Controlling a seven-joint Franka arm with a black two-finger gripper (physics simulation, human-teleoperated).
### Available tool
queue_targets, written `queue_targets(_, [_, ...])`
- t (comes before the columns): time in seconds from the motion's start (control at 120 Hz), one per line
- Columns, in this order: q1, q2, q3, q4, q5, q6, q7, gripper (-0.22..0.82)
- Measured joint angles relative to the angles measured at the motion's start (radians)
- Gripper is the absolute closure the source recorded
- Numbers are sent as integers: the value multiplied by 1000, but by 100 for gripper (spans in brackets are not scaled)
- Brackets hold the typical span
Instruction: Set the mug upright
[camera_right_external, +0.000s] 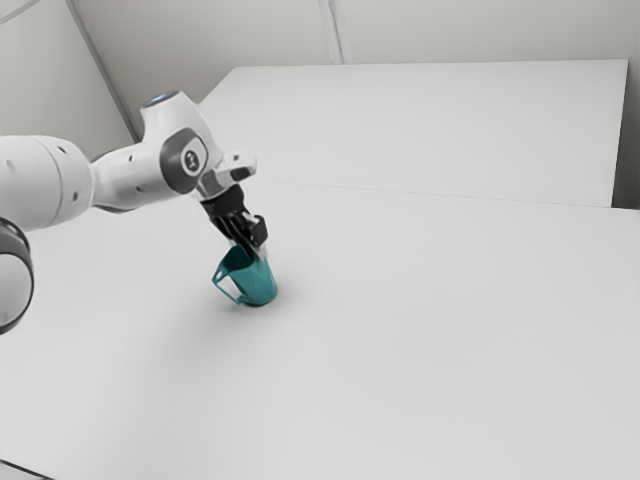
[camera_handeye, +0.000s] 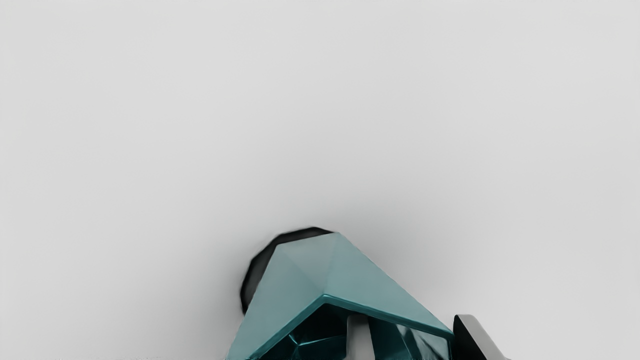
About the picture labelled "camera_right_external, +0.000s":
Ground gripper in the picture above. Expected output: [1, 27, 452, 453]
[200, 183, 269, 262]

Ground teal faceted mug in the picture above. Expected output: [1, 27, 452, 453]
[210, 244, 278, 308]

